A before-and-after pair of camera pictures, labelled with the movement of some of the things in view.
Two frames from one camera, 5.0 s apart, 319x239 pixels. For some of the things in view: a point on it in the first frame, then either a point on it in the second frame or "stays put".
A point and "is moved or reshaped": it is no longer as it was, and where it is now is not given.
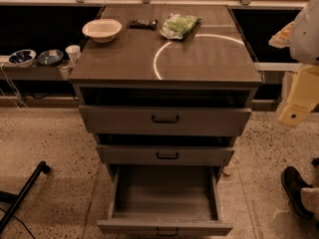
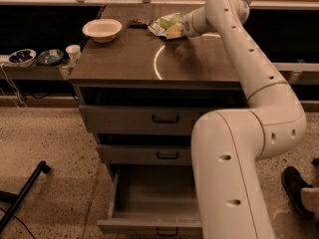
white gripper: [306, 34] -> [187, 26]
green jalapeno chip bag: [176, 26] is moved or reshaped
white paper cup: [74, 52] stays put
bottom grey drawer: [164, 201] stays put
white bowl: [102, 30] stays put
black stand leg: [15, 200] stays put
